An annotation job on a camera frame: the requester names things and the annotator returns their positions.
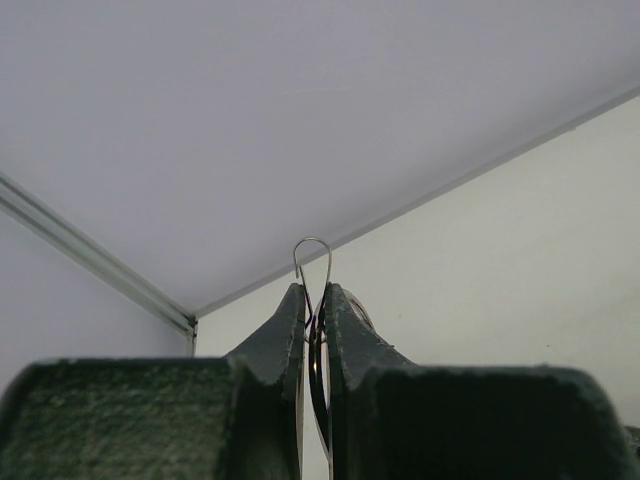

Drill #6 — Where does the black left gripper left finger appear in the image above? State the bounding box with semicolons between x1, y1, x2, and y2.
1;284;306;479

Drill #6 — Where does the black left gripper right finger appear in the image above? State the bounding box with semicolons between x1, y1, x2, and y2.
325;284;631;479

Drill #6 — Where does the aluminium frame post left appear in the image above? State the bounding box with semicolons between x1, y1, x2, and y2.
1;173;197;355

